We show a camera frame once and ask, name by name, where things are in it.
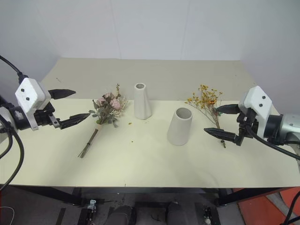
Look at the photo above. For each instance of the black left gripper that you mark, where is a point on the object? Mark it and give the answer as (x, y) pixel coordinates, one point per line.
(43, 116)

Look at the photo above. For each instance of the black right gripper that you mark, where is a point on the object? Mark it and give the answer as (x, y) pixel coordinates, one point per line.
(245, 122)

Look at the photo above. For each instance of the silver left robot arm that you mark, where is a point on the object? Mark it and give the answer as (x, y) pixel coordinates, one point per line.
(24, 122)

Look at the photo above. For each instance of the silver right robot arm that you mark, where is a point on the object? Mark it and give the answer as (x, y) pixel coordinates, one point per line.
(288, 124)

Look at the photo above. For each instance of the wide white ceramic vase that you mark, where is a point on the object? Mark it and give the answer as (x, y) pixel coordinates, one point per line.
(180, 129)

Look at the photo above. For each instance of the narrow white ceramic vase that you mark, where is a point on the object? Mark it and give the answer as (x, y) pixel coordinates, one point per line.
(141, 105)

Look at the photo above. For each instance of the yellow dried flower bunch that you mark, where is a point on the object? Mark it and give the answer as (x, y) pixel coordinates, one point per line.
(208, 99)

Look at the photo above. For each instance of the pink rose bouquet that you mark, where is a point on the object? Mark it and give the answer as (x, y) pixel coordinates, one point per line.
(108, 105)

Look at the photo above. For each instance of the orange floor mat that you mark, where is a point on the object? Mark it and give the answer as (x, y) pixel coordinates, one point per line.
(264, 208)

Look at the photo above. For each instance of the small metal floor clamp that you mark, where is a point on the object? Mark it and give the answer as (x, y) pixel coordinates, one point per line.
(92, 204)

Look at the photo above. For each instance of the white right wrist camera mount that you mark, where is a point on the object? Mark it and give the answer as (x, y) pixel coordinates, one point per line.
(257, 96)

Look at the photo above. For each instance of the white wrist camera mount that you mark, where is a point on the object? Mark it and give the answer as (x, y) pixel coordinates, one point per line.
(257, 96)
(28, 92)

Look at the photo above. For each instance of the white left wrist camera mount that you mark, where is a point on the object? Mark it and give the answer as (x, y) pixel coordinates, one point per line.
(28, 92)

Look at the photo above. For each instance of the black metal table frame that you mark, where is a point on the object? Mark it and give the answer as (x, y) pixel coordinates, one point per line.
(145, 190)

